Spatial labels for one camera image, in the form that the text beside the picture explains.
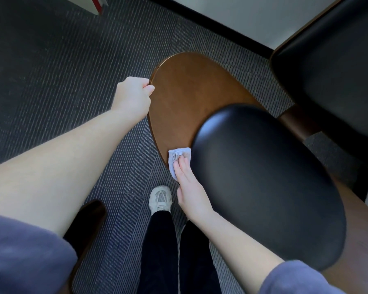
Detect person's left hand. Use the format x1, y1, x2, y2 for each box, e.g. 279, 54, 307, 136
110, 76, 155, 126

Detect person's right hand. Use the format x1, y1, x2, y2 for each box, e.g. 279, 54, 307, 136
173, 155, 217, 225

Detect light blue cleaning cloth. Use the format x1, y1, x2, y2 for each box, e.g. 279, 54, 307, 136
168, 147, 192, 183

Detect wooden chair with black cushion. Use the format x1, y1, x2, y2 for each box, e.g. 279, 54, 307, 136
147, 0, 368, 294

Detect person's right forearm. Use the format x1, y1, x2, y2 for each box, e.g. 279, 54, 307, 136
192, 211, 285, 294

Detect person's left forearm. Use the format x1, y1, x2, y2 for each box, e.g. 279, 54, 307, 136
0, 107, 137, 238

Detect small dark wooden chair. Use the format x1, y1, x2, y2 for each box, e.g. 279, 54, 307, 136
58, 200, 108, 294

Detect white left sneaker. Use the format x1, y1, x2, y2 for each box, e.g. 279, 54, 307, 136
148, 185, 173, 216

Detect black trousers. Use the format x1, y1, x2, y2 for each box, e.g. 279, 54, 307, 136
137, 210, 223, 294

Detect white panel with red stripe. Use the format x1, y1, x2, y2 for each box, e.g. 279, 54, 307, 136
61, 0, 110, 16

